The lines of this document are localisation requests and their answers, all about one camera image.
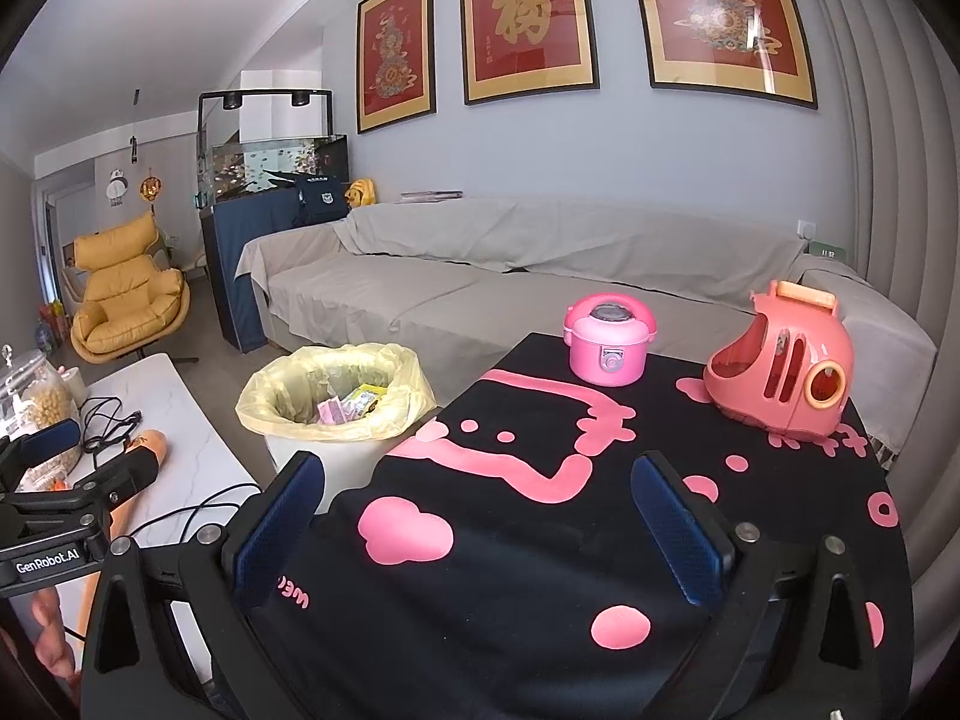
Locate grey curtain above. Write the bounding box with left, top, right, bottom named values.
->
left=795, top=0, right=960, bottom=593

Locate glass fish tank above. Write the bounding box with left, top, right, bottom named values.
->
left=196, top=88, right=350, bottom=203

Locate wide red framed picture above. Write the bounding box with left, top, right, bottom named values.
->
left=625, top=0, right=818, bottom=112

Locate yellow snack packet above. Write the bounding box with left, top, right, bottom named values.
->
left=341, top=382, right=389, bottom=421

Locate person's left hand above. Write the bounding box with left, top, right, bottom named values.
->
left=0, top=586, right=82, bottom=680

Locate white bin with yellow bag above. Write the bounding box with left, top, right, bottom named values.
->
left=235, top=343, right=437, bottom=515

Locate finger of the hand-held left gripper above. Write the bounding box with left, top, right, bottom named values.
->
left=0, top=418, right=82, bottom=481
left=67, top=448, right=162, bottom=511

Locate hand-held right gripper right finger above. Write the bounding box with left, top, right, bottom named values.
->
left=630, top=450, right=897, bottom=720

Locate yellow armchair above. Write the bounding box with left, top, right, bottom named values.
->
left=71, top=210, right=192, bottom=365

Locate pink toy toaster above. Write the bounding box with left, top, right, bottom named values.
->
left=703, top=280, right=856, bottom=437

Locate grey covered sofa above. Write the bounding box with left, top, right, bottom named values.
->
left=235, top=196, right=938, bottom=458

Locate clear jar of snacks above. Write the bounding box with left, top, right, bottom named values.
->
left=0, top=345, right=83, bottom=473

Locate narrow red framed picture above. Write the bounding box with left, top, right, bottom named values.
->
left=355, top=0, right=436, bottom=136

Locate red framed calligraphy picture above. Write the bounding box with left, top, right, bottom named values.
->
left=458, top=0, right=601, bottom=106

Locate black cable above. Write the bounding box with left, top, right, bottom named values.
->
left=112, top=484, right=263, bottom=541
left=79, top=397, right=143, bottom=455

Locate pink toy rice cooker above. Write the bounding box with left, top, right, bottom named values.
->
left=564, top=294, right=659, bottom=388

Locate black pink printed tablecloth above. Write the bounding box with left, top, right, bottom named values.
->
left=244, top=331, right=912, bottom=720

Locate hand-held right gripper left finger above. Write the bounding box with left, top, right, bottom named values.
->
left=79, top=450, right=327, bottom=720

